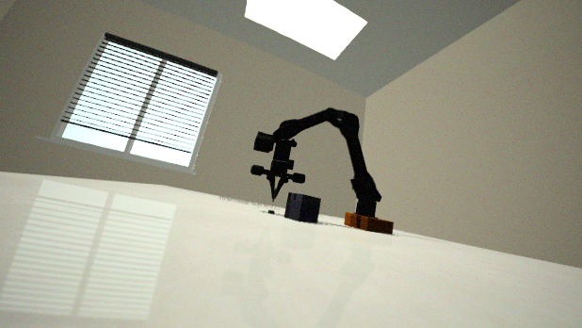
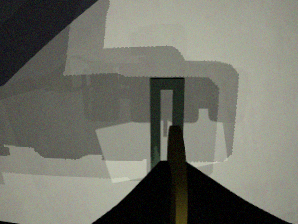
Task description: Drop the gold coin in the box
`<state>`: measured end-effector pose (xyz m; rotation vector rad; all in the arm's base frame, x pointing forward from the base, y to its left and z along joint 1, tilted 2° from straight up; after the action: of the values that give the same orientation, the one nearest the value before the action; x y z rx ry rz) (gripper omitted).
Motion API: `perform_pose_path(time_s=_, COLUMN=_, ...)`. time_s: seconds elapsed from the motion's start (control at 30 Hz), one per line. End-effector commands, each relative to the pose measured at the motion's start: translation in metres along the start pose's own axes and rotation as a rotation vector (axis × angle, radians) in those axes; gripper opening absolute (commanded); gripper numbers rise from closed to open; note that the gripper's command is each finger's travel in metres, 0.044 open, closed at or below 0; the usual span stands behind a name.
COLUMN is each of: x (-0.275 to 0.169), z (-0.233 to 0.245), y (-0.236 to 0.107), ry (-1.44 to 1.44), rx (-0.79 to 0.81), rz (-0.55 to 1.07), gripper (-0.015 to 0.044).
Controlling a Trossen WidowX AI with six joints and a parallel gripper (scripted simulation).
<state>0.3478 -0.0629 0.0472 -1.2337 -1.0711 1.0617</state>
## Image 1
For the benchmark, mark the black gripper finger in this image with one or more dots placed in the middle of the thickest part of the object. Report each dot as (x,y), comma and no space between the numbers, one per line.
(272,184)
(280,184)

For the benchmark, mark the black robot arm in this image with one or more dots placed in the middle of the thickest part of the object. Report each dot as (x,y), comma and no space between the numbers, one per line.
(362,182)

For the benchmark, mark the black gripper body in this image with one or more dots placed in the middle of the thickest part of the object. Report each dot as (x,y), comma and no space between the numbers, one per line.
(296,177)

